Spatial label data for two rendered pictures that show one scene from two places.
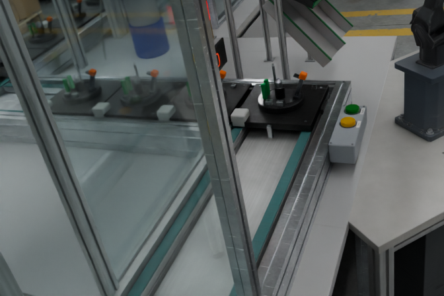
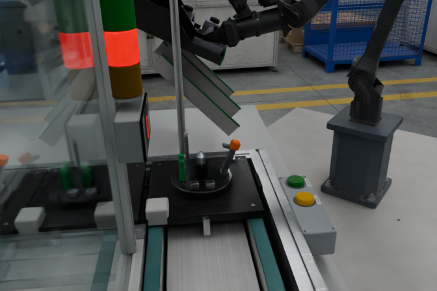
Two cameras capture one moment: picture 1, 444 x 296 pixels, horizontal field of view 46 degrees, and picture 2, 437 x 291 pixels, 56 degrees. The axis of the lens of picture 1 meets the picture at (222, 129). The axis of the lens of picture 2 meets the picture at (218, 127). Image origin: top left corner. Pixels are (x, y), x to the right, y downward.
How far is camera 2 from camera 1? 78 cm
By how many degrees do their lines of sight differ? 29
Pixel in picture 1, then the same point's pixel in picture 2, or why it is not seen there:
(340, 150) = (318, 240)
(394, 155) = (352, 232)
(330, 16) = not seen: hidden behind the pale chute
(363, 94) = not seen: hidden behind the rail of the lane
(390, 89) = (287, 155)
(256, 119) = (183, 212)
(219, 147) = not seen: outside the picture
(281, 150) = (231, 251)
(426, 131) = (367, 197)
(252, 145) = (183, 249)
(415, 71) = (359, 130)
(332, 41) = (225, 107)
